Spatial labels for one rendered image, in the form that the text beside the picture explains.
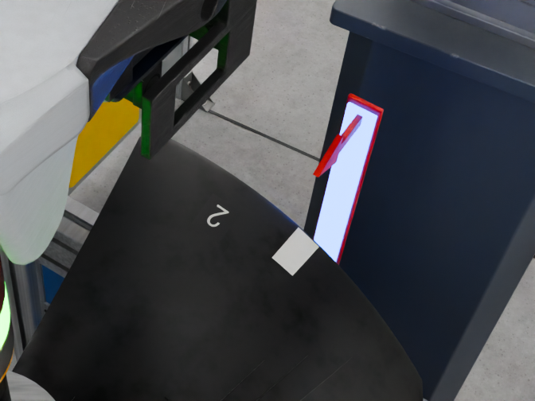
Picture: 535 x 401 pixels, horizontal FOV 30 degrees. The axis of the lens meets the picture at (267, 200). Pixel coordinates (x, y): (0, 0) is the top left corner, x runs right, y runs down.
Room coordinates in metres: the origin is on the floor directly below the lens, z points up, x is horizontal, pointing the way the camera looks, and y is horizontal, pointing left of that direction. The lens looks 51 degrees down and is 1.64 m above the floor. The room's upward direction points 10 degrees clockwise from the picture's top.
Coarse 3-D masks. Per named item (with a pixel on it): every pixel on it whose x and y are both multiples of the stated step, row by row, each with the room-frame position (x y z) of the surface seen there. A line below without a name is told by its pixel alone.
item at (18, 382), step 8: (8, 376) 0.16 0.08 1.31; (16, 376) 0.16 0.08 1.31; (24, 376) 0.17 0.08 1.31; (8, 384) 0.16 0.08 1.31; (16, 384) 0.16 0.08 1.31; (24, 384) 0.16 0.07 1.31; (32, 384) 0.16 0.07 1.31; (16, 392) 0.16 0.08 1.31; (24, 392) 0.16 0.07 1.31; (32, 392) 0.16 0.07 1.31; (40, 392) 0.16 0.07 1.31; (16, 400) 0.15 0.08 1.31; (24, 400) 0.16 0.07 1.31; (32, 400) 0.16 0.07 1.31; (40, 400) 0.16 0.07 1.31; (48, 400) 0.16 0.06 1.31
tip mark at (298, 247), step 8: (296, 232) 0.36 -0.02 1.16; (288, 240) 0.35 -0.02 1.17; (296, 240) 0.36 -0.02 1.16; (304, 240) 0.36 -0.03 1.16; (312, 240) 0.36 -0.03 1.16; (280, 248) 0.35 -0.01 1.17; (288, 248) 0.35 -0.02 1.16; (296, 248) 0.35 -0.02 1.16; (304, 248) 0.35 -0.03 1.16; (312, 248) 0.35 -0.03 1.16; (280, 256) 0.34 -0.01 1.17; (288, 256) 0.34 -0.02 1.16; (296, 256) 0.34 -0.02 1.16; (304, 256) 0.35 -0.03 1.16; (280, 264) 0.33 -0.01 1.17; (288, 264) 0.34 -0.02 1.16; (296, 264) 0.34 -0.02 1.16
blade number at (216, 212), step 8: (208, 200) 0.36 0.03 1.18; (216, 200) 0.36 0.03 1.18; (224, 200) 0.36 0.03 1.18; (208, 208) 0.35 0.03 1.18; (216, 208) 0.36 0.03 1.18; (224, 208) 0.36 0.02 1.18; (232, 208) 0.36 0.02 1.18; (200, 216) 0.35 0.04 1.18; (208, 216) 0.35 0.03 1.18; (216, 216) 0.35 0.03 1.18; (224, 216) 0.35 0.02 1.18; (232, 216) 0.35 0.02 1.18; (200, 224) 0.34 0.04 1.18; (208, 224) 0.34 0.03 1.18; (216, 224) 0.35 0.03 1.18; (224, 224) 0.35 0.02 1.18; (208, 232) 0.34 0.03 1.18; (216, 232) 0.34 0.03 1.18; (224, 232) 0.34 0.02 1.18
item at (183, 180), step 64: (128, 192) 0.35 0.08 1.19; (192, 192) 0.36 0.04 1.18; (256, 192) 0.38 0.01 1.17; (128, 256) 0.31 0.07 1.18; (192, 256) 0.32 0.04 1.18; (256, 256) 0.33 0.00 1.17; (320, 256) 0.35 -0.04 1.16; (64, 320) 0.26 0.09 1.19; (128, 320) 0.27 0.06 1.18; (192, 320) 0.28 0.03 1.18; (256, 320) 0.29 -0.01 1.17; (320, 320) 0.31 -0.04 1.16; (64, 384) 0.23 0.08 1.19; (128, 384) 0.23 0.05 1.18; (192, 384) 0.24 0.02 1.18; (256, 384) 0.25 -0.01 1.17; (320, 384) 0.27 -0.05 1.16; (384, 384) 0.28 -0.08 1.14
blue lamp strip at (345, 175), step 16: (352, 112) 0.45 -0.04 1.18; (368, 112) 0.45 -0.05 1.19; (368, 128) 0.44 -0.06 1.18; (352, 144) 0.45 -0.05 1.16; (368, 144) 0.44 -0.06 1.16; (352, 160) 0.45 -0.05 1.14; (336, 176) 0.45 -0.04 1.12; (352, 176) 0.45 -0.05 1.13; (336, 192) 0.45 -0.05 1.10; (352, 192) 0.44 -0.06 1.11; (336, 208) 0.45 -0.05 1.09; (320, 224) 0.45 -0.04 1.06; (336, 224) 0.45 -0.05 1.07; (320, 240) 0.45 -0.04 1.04; (336, 240) 0.44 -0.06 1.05; (336, 256) 0.44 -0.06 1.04
